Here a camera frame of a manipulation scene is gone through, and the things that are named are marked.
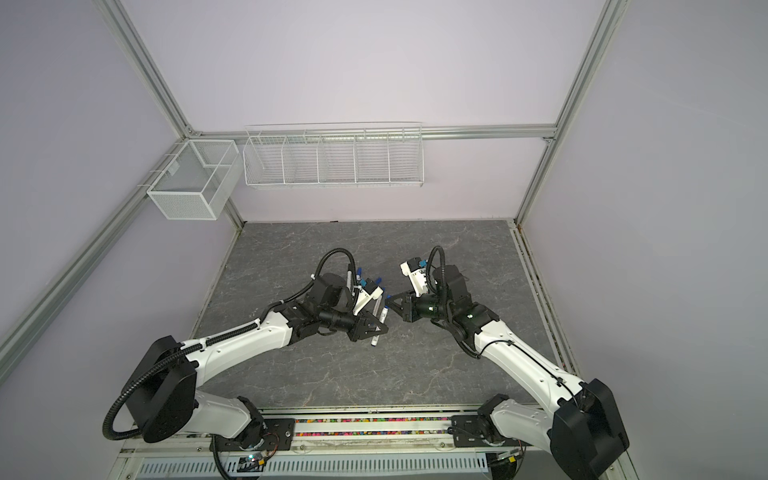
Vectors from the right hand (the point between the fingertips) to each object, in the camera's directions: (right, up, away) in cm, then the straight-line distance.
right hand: (386, 306), depth 75 cm
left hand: (-1, -6, +1) cm, 7 cm away
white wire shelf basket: (-18, +46, +22) cm, 54 cm away
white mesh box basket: (-64, +38, +25) cm, 78 cm away
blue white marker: (-1, -3, 0) cm, 4 cm away
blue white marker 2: (-11, +6, +30) cm, 32 cm away
